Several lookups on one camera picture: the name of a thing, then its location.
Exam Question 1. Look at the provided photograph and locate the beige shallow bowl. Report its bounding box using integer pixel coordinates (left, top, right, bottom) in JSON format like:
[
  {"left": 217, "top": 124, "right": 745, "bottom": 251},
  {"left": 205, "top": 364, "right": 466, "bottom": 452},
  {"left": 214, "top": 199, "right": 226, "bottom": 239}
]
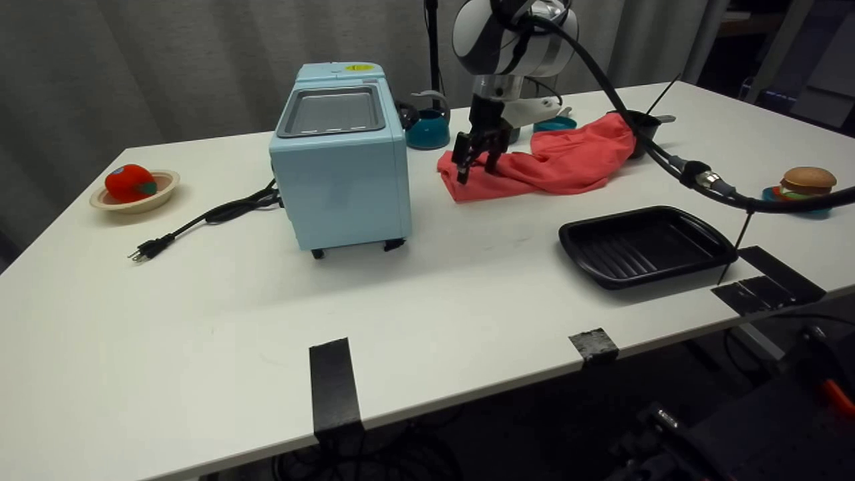
[{"left": 85, "top": 168, "right": 185, "bottom": 217}]

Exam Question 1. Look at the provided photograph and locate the grey curtain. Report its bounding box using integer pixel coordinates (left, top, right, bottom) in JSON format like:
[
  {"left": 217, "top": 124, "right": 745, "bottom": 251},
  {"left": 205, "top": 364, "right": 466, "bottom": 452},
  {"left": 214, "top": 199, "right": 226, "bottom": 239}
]
[{"left": 0, "top": 0, "right": 734, "bottom": 249}]

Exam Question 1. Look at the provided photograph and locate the small teal plate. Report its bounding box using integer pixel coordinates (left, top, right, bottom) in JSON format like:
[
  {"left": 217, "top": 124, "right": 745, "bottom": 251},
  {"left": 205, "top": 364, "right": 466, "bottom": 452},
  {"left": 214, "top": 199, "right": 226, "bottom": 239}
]
[{"left": 759, "top": 181, "right": 844, "bottom": 220}]

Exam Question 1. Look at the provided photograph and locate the teal toy kettle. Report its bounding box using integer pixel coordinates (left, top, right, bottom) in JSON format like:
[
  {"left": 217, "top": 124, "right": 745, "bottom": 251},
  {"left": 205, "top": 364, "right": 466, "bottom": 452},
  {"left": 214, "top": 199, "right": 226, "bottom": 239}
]
[{"left": 396, "top": 89, "right": 453, "bottom": 152}]

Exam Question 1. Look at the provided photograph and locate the black power cord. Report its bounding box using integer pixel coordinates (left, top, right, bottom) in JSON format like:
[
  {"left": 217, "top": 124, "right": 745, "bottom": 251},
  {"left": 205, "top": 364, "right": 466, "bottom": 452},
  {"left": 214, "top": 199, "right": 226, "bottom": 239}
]
[{"left": 125, "top": 179, "right": 285, "bottom": 264}]

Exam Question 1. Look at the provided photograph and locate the red cloth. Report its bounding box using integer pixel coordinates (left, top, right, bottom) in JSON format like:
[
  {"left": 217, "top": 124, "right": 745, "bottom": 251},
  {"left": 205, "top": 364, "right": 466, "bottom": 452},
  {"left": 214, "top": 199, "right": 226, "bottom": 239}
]
[{"left": 433, "top": 110, "right": 645, "bottom": 205}]

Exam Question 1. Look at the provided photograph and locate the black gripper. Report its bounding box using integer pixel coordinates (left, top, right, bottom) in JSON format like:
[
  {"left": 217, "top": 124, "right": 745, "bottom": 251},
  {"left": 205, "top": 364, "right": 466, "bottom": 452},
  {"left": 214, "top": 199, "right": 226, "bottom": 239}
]
[{"left": 449, "top": 92, "right": 519, "bottom": 187}]

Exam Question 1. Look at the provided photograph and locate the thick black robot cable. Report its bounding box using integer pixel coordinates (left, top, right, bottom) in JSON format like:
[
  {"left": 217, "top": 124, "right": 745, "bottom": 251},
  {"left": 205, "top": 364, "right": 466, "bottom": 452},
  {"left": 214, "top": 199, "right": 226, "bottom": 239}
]
[{"left": 532, "top": 0, "right": 855, "bottom": 217}]

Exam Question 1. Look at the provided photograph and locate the black ridged tray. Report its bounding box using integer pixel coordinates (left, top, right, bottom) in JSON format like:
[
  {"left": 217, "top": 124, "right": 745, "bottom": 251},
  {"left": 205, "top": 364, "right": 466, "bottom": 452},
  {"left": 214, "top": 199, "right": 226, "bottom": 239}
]
[{"left": 555, "top": 203, "right": 743, "bottom": 292}]

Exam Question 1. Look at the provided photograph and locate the black tape patch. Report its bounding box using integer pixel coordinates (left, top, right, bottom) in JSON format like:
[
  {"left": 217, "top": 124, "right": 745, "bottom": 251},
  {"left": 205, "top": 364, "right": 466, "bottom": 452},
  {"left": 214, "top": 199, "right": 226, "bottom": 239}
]
[
  {"left": 710, "top": 284, "right": 759, "bottom": 318},
  {"left": 749, "top": 273, "right": 793, "bottom": 308},
  {"left": 566, "top": 327, "right": 623, "bottom": 366}
]

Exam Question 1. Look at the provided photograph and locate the red toy tomato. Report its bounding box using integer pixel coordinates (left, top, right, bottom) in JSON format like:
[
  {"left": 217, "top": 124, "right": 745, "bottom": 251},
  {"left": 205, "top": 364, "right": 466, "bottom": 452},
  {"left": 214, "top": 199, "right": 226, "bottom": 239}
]
[{"left": 102, "top": 161, "right": 164, "bottom": 205}]

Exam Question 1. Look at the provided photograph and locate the long black tape strip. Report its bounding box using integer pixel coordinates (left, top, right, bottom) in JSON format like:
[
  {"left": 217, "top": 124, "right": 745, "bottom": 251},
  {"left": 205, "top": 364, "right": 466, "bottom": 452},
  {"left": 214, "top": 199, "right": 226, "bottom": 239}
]
[
  {"left": 737, "top": 243, "right": 829, "bottom": 308},
  {"left": 307, "top": 335, "right": 365, "bottom": 436}
]

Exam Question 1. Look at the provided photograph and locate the light blue toaster oven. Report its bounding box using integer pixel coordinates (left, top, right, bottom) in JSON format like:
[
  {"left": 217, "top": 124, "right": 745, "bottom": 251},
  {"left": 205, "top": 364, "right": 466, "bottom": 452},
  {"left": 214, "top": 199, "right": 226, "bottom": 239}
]
[{"left": 268, "top": 58, "right": 413, "bottom": 264}]

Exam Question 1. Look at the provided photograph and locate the black tripod stand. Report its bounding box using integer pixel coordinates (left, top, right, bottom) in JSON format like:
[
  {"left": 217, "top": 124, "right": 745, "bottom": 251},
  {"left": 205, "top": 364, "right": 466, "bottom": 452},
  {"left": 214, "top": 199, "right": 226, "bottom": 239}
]
[{"left": 420, "top": 0, "right": 445, "bottom": 96}]

